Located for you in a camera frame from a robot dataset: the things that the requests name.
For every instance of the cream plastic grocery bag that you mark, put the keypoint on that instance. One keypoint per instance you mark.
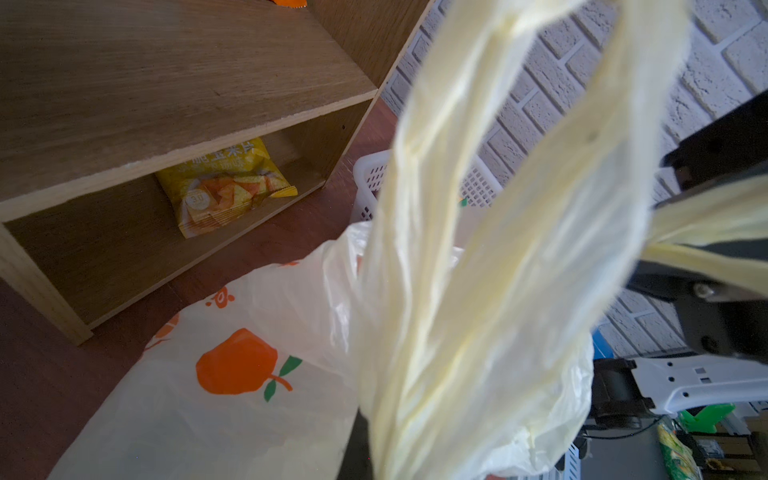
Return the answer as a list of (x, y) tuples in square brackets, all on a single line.
[(465, 361)]

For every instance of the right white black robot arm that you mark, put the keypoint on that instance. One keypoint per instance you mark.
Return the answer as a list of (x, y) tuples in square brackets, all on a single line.
[(706, 254)]

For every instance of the yellow chips bag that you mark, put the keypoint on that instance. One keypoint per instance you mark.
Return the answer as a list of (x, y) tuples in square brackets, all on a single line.
[(214, 190)]

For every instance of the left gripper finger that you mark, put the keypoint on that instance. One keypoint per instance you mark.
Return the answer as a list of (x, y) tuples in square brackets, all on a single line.
[(357, 463)]

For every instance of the blue plastic container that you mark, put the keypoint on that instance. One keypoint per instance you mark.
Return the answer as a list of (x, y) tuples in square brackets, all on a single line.
[(601, 348)]

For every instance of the wooden shelf unit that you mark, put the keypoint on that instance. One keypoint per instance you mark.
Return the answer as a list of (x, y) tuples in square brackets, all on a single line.
[(98, 96)]

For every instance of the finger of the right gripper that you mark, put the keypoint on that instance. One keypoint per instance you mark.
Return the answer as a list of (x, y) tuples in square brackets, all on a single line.
[(716, 318), (730, 149)]

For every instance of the orange Fox's candy bag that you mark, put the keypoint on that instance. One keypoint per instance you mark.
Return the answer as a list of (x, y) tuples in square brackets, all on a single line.
[(295, 4)]

